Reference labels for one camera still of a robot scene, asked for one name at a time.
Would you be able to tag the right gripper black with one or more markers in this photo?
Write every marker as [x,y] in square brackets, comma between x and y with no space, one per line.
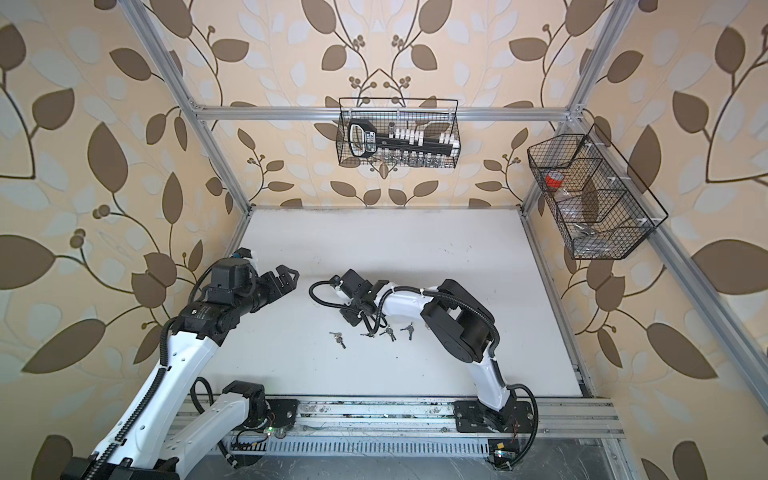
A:
[352,319]

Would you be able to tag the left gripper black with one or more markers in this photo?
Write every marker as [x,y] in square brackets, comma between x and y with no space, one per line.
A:
[276,290]

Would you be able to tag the black padlock key bunch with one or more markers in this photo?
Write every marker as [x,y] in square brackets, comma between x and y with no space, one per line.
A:
[390,333]

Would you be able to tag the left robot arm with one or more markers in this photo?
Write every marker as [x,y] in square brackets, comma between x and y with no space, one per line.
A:
[140,445]

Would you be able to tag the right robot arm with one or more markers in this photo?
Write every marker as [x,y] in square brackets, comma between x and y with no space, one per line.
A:
[462,326]

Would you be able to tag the black tool rack with sockets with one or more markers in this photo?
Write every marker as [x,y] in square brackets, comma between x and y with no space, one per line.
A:
[365,141]

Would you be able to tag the red cap in basket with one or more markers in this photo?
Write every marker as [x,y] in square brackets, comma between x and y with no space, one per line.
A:
[553,180]

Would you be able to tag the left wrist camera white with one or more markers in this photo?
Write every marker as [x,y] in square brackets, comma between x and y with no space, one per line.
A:
[242,253]

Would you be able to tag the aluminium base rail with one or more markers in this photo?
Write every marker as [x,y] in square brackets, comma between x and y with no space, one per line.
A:
[368,426]

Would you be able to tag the back wire basket black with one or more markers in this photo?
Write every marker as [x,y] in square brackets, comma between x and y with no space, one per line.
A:
[432,114]

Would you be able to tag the side wire basket black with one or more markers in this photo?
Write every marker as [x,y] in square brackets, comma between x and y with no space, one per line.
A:
[604,209]

